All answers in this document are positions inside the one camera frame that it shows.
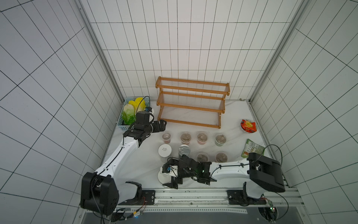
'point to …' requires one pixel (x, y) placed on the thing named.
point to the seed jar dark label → (166, 136)
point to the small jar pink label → (221, 157)
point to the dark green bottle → (184, 149)
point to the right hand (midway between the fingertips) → (161, 177)
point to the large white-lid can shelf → (164, 152)
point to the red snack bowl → (248, 126)
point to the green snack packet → (251, 147)
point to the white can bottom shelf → (163, 178)
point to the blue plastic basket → (121, 125)
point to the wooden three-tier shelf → (195, 102)
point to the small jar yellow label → (202, 157)
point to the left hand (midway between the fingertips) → (157, 125)
